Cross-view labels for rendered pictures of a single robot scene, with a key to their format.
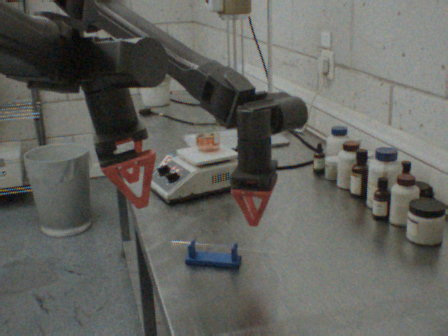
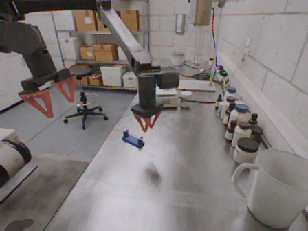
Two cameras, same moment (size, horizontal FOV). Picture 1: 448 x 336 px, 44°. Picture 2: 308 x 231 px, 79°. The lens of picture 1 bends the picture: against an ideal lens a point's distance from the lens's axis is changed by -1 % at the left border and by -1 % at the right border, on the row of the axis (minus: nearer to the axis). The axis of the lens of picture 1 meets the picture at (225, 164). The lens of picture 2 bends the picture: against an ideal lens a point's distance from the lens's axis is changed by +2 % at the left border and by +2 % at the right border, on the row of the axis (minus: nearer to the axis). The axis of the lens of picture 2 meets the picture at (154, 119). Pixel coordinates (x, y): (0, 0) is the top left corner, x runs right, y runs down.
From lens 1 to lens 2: 49 cm
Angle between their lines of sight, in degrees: 24
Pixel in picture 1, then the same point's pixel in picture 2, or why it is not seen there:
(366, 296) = (183, 185)
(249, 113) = (140, 76)
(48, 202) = not seen: hidden behind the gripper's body
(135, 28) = (113, 25)
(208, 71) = (133, 51)
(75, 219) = not seen: hidden behind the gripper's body
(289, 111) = (166, 78)
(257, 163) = (144, 103)
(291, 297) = (147, 172)
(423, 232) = (240, 157)
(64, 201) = not seen: hidden behind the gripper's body
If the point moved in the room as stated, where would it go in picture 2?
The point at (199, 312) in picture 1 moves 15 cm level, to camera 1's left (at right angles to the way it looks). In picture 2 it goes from (104, 166) to (70, 154)
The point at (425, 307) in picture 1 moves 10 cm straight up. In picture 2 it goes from (209, 205) to (214, 179)
